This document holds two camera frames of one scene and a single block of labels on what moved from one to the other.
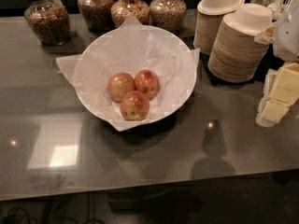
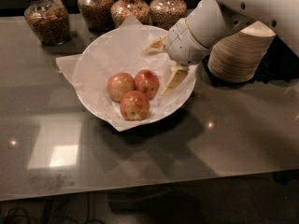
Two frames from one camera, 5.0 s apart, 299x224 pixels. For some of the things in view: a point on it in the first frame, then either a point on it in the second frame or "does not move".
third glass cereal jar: [128, 3] does not move
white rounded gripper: [288, 38] → [183, 44]
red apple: [119, 85] does not move
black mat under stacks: [269, 63] does not move
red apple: [147, 81] does not move
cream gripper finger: [274, 110] → [158, 44]
